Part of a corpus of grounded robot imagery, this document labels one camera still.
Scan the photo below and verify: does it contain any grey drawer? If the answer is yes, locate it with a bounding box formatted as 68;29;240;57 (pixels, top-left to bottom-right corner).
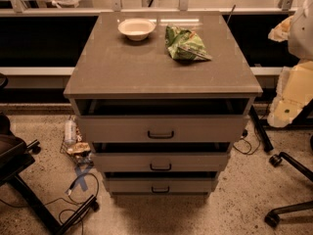
92;153;229;172
77;116;248;143
104;178;218;194

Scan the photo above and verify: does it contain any wire basket with snacks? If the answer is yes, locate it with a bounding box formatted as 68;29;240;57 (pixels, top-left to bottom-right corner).
60;116;93;165

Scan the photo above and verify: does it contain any grey drawer cabinet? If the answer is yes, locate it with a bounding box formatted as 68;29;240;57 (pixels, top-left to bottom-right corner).
63;11;264;201

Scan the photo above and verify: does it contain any green chip bag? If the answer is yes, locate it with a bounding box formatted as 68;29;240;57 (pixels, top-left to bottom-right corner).
165;25;212;62

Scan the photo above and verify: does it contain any black chair base right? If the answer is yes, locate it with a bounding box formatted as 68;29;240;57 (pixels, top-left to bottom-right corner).
264;151;313;229

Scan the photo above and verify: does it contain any white bowl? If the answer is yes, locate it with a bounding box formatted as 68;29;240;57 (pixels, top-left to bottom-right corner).
118;19;156;41

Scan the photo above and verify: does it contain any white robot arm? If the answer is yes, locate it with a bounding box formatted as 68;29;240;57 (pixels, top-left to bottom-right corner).
268;0;313;61

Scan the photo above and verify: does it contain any grey middle drawer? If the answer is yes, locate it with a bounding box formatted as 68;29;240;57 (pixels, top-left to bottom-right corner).
92;153;229;172

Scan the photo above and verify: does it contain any grey bottom drawer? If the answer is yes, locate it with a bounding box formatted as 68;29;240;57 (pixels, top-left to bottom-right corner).
104;178;218;194

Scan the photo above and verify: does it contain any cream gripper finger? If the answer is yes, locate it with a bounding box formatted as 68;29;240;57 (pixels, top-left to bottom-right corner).
268;17;292;42

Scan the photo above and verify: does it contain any blue tape cross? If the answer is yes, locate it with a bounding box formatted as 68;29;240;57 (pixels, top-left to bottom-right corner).
66;165;92;196

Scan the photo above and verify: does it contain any grey top drawer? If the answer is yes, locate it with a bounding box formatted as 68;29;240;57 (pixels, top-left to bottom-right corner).
77;116;248;143

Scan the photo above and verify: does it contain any black chair left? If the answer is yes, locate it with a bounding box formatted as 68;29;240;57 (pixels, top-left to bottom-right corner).
0;113;99;235

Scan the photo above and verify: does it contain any black stand leg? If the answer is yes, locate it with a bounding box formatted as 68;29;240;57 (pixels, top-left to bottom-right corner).
249;106;274;153

